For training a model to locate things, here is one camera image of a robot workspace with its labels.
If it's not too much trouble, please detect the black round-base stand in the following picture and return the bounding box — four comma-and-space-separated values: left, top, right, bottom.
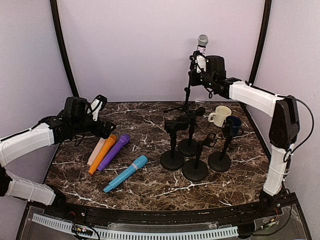
177, 107, 206, 157
182, 132, 217, 182
208, 116, 234, 173
160, 115, 190, 171

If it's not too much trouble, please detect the black tripod microphone stand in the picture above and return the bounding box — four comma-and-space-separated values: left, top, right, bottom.
162, 51, 201, 114

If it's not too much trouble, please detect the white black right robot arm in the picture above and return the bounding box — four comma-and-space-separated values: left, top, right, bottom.
188, 51, 300, 196

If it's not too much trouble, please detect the cream ceramic mug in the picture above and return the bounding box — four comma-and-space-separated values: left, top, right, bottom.
207, 105, 232, 128

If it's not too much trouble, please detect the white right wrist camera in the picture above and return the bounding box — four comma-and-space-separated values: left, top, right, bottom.
192, 50, 207, 74

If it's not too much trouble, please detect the white slotted cable duct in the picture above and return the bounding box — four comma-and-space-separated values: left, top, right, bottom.
31, 213, 239, 240

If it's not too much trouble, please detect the purple microphone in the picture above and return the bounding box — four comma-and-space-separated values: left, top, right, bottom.
97, 133, 131, 172

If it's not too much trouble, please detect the black enclosure frame post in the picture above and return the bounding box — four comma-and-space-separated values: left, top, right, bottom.
248, 0, 272, 85
49, 0, 80, 97

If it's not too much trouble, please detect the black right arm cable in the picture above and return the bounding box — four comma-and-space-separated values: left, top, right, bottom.
282, 96, 315, 163

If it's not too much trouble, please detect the pink microphone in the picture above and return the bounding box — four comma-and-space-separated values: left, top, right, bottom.
87, 138, 106, 166

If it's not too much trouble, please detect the black table edge rail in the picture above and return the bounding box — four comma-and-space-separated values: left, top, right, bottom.
44, 190, 298, 232

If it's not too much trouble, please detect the orange microphone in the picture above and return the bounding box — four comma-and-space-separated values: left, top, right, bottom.
88, 134, 117, 175

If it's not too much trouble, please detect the black enclosure frame post left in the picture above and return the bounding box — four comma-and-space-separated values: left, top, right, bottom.
49, 0, 80, 97

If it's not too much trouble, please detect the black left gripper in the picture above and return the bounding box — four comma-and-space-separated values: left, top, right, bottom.
72, 116, 116, 139

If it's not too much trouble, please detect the glitter silver microphone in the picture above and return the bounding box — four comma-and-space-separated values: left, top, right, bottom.
196, 34, 209, 55

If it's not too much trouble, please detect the small circuit board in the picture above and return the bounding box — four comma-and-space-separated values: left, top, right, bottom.
71, 224, 93, 237

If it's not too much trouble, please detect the light blue microphone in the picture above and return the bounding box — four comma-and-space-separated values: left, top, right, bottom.
103, 155, 148, 193

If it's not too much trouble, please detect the dark blue ceramic mug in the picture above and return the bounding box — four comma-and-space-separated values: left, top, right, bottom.
223, 115, 244, 137

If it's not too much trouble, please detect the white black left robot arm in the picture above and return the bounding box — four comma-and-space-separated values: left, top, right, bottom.
0, 95, 116, 218

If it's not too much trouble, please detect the black enclosure frame post right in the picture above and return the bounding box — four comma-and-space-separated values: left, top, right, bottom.
248, 0, 272, 85

